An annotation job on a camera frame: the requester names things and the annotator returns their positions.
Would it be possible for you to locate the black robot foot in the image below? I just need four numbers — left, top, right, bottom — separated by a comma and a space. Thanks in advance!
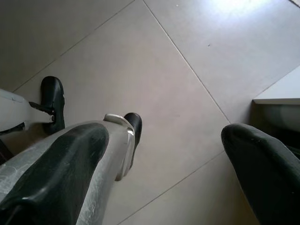
40, 75, 66, 135
123, 112, 143, 174

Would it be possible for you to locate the silver robot left leg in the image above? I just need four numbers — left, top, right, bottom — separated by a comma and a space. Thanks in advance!
0, 88, 57, 136

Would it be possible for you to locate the black robot left foot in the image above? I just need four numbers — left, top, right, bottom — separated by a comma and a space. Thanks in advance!
40, 75, 66, 135

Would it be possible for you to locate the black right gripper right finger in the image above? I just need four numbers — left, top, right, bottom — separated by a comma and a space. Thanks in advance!
221, 123, 300, 225

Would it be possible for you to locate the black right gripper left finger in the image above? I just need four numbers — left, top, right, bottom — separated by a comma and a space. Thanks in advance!
0, 126, 110, 225

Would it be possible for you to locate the white cabinet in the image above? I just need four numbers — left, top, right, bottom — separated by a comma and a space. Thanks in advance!
248, 67, 300, 153

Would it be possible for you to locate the black robot right foot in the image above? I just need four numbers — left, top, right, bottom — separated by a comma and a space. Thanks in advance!
123, 112, 143, 174

